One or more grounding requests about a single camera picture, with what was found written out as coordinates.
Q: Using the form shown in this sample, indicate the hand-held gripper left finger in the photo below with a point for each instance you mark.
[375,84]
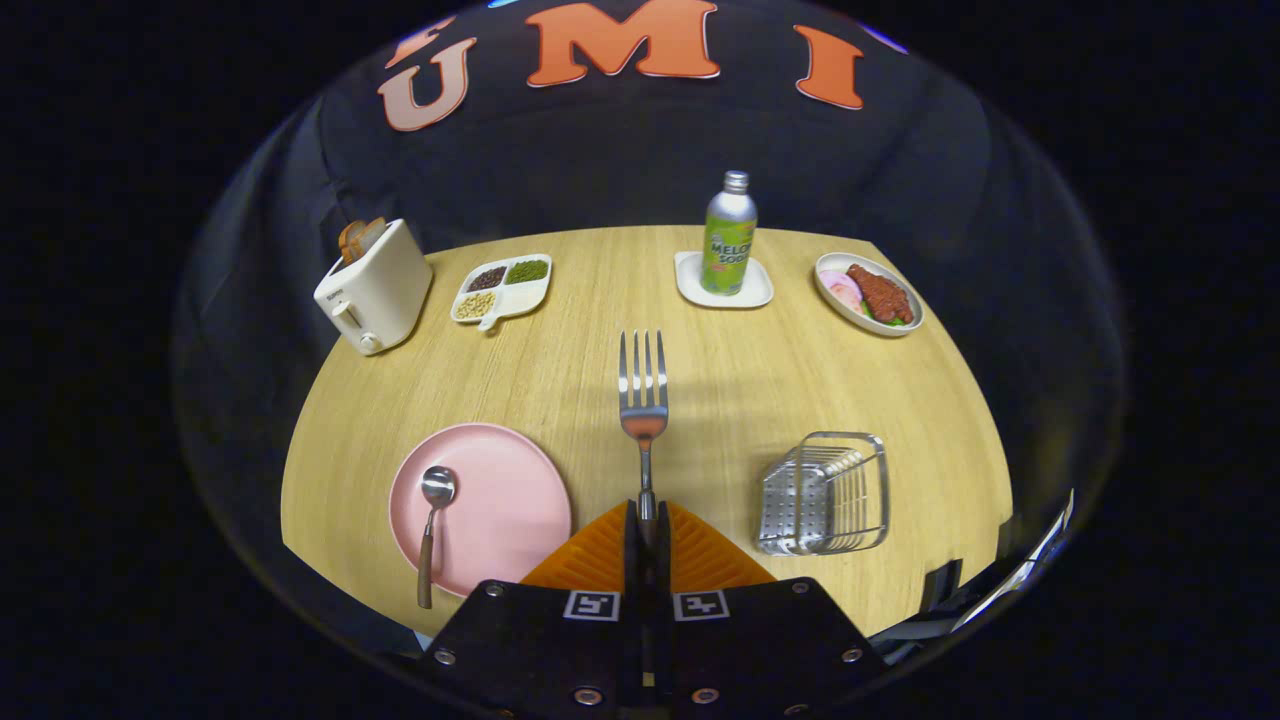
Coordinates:
[540,640]

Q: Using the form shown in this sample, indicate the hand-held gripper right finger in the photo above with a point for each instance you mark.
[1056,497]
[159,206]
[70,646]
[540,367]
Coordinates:
[760,640]

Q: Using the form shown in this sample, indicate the pink round plate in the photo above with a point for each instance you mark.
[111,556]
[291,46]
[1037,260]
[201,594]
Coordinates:
[500,500]

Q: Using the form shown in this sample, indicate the pile of beige soybeans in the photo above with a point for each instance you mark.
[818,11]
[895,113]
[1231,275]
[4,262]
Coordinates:
[475,305]

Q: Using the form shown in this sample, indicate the white oval plate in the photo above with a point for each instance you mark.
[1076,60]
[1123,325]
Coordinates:
[840,308]

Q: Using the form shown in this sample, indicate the white divided dish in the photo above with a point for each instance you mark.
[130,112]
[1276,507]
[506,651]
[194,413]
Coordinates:
[525,297]

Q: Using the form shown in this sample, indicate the white square coaster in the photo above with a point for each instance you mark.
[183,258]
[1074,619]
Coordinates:
[690,285]

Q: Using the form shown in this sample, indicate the pink ham slices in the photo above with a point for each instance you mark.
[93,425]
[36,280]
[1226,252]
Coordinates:
[840,285]

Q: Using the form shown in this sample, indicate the pile of dark red beans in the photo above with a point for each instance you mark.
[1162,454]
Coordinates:
[487,278]

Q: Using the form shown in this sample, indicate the red meat slab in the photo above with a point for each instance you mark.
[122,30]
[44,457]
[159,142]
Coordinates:
[882,293]

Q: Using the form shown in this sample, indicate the pile of green beans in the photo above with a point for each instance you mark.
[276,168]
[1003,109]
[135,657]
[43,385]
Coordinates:
[527,271]

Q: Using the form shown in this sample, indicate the white toaster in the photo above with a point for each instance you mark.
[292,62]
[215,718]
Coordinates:
[385,290]

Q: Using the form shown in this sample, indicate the green soda bottle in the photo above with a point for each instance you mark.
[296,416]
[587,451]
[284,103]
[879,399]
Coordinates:
[729,240]

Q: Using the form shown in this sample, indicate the brown bread slices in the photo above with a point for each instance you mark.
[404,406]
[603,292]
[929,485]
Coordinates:
[358,238]

